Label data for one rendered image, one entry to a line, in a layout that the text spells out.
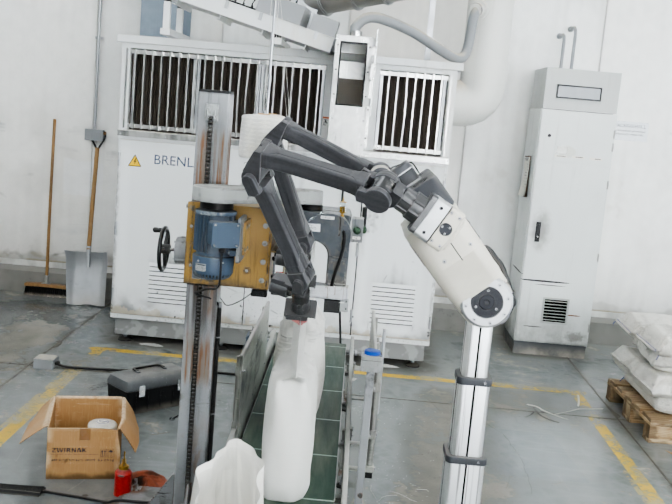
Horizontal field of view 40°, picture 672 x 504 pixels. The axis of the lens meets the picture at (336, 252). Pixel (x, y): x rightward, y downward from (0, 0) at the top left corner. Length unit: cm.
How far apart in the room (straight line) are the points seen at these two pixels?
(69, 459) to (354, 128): 261
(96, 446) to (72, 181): 388
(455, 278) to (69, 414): 253
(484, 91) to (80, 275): 350
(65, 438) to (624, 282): 499
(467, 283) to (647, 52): 525
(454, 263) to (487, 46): 398
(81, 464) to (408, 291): 279
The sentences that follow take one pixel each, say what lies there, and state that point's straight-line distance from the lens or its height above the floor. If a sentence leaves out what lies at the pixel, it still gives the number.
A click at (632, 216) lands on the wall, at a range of 781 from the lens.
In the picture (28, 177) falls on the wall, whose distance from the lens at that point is 796.
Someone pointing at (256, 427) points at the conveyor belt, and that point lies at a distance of 394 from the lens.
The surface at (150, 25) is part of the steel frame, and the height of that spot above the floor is 222.
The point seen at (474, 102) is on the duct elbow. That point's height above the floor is 185.
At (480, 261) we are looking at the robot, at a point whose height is 133.
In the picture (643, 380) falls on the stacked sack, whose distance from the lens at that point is 570.
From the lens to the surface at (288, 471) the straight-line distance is 320.
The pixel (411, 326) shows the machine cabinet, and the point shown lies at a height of 30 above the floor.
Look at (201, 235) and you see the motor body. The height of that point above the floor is 124.
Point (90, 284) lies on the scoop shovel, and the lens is 762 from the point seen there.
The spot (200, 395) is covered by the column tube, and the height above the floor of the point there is 57.
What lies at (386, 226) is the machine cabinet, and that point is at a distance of 620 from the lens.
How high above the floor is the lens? 173
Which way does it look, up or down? 9 degrees down
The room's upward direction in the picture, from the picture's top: 5 degrees clockwise
